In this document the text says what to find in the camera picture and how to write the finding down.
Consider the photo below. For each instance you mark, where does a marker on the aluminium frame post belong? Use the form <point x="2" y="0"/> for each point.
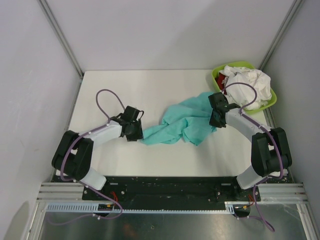
<point x="48" y="13"/>
<point x="284" y="27"/>

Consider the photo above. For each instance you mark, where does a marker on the grey slotted cable duct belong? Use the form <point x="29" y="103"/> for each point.
<point x="104" y="208"/>

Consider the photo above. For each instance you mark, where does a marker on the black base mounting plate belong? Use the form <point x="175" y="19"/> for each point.
<point x="220" y="189"/>

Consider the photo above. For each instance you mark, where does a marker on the right aluminium frame post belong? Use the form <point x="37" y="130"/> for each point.
<point x="284" y="27"/>

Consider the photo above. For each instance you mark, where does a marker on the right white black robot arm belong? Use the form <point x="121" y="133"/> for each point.
<point x="270" y="151"/>

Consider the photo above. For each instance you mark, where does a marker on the white t shirt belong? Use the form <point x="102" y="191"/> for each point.
<point x="247" y="87"/>

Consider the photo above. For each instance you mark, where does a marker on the green plastic basket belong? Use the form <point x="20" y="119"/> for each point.
<point x="247" y="65"/>

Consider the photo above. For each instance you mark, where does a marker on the red t shirt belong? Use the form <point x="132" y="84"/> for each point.
<point x="220" y="81"/>

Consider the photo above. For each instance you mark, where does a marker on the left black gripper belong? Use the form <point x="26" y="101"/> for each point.
<point x="139" y="135"/>

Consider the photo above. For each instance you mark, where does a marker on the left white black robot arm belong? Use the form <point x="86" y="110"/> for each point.
<point x="74" y="153"/>

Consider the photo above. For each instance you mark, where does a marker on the aluminium front rail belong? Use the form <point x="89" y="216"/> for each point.
<point x="281" y="193"/>

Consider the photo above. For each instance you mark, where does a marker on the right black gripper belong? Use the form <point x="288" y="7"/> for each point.
<point x="213" y="123"/>

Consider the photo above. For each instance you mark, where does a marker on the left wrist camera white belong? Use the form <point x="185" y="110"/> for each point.
<point x="131" y="114"/>

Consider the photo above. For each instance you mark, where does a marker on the left aluminium frame post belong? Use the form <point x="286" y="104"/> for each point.
<point x="48" y="13"/>

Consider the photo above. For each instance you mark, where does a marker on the teal t shirt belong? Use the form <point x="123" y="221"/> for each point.
<point x="187" y="121"/>

